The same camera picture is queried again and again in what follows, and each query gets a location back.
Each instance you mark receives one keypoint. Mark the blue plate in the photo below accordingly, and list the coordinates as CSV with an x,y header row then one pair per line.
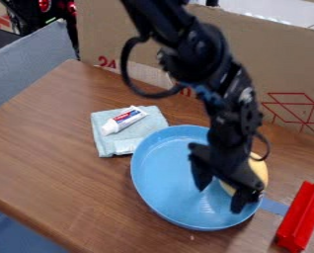
x,y
163,181

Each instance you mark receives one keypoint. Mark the white toothpaste tube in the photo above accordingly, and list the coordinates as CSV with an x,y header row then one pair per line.
x,y
121,121

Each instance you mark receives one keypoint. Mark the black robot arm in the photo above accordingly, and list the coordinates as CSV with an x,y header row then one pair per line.
x,y
195,57

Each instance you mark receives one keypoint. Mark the black machine with lights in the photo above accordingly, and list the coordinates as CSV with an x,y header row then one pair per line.
x,y
32,14

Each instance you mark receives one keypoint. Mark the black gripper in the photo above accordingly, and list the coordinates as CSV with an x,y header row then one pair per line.
x,y
227,164

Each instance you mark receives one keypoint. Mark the red plastic block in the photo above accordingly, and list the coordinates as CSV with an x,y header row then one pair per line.
x,y
296,226

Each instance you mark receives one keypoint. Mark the light blue folded cloth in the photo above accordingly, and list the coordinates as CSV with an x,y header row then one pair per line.
x,y
123,142

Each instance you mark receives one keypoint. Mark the blue tape strip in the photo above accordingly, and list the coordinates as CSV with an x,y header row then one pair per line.
x,y
274,207

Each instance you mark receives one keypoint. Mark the yellow ball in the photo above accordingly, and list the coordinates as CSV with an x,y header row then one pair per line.
x,y
259,169

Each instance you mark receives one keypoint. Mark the brown cardboard box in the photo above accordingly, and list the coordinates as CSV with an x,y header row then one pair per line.
x,y
272,48

